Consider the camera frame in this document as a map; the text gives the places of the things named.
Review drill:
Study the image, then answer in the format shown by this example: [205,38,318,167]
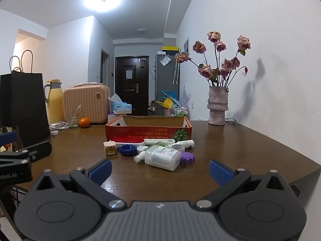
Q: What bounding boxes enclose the red cardboard box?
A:
[105,115,193,145]

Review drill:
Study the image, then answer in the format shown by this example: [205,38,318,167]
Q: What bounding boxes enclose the dried pink roses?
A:
[175,31,251,87]

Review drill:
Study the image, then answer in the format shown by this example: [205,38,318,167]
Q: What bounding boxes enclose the pink ribbed suitcase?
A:
[63,82,111,124]

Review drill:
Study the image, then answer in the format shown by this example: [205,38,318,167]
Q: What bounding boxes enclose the grey side door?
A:
[101,48,111,87]

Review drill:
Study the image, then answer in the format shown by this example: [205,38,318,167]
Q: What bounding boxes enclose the blue tissue box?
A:
[110,93,132,114]

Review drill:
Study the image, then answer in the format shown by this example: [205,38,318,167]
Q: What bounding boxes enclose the dark entrance door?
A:
[115,56,149,116]

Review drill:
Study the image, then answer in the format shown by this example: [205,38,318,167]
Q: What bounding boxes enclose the blue ridged lid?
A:
[119,144,137,157]

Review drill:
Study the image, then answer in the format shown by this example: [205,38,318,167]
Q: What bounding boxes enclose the rack of small bottles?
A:
[172,107,189,117]

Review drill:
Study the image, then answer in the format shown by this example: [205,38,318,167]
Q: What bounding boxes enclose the pink textured vase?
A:
[208,86,229,125]

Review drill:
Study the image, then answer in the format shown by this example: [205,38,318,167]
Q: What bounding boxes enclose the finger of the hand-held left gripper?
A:
[0,126,23,153]
[0,141,52,162]

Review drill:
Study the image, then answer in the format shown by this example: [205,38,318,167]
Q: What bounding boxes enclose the clear glass cup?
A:
[66,105,81,128]

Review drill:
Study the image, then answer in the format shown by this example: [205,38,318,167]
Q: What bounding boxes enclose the yellow thermos jug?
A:
[44,79,65,125]

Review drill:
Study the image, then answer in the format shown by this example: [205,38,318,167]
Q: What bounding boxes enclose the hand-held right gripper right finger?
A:
[196,159,293,209]

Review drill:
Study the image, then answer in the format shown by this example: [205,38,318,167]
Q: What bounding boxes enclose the red brush with white handle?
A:
[114,135,176,147]

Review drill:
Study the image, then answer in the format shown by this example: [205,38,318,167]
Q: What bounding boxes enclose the yellow watering can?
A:
[156,98,174,110]

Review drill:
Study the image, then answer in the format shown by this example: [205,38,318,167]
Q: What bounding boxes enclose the round ceiling lamp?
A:
[83,0,122,13]

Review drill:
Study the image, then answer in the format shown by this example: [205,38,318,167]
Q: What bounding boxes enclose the small white tube bottle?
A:
[179,140,195,150]

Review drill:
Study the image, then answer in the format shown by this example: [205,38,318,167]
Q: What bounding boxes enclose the grey refrigerator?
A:
[155,51,180,116]

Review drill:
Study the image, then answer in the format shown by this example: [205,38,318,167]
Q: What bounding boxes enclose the purple dried flower bunch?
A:
[183,85,191,106]

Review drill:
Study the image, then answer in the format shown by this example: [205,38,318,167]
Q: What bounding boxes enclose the purple ridged lid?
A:
[180,152,195,166]

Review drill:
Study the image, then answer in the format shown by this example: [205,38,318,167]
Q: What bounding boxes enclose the black paper bag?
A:
[0,50,52,147]

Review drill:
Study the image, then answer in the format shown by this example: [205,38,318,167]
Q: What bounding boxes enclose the white hanging straps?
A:
[173,54,180,85]

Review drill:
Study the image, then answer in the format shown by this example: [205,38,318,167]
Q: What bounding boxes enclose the white cable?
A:
[49,122,70,130]

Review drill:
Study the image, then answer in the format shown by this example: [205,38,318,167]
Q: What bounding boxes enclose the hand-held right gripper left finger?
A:
[26,159,127,211]

